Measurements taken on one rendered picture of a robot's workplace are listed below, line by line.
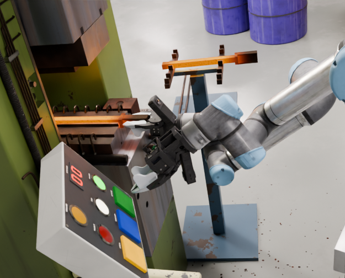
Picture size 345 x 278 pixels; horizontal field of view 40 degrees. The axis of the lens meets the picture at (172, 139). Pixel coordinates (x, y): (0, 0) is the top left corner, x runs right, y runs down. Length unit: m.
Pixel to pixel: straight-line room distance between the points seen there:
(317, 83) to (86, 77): 1.05
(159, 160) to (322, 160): 1.95
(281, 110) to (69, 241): 0.61
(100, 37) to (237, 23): 3.45
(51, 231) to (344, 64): 0.66
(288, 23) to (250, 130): 3.38
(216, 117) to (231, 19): 3.76
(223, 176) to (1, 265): 0.81
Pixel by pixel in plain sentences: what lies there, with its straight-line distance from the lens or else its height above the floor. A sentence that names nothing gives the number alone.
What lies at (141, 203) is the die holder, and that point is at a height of 0.72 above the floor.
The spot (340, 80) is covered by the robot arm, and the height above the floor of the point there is 1.38.
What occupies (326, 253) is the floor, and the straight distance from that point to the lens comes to 2.49.
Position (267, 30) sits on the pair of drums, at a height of 0.15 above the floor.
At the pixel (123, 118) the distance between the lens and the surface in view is 1.68.
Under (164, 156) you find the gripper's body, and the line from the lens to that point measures 1.20.
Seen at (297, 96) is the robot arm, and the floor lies 1.24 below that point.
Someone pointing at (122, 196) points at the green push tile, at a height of 1.02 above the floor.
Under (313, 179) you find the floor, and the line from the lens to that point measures 2.91.
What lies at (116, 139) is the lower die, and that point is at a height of 0.96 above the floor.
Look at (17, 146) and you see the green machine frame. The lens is 1.40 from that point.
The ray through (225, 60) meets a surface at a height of 1.00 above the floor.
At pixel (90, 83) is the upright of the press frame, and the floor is 1.03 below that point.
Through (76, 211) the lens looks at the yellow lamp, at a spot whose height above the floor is 1.17.
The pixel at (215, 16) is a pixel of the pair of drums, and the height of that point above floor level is 0.20.
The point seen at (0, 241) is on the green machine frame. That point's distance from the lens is 1.65.
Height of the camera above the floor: 1.83
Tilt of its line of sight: 33 degrees down
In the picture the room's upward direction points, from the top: 11 degrees counter-clockwise
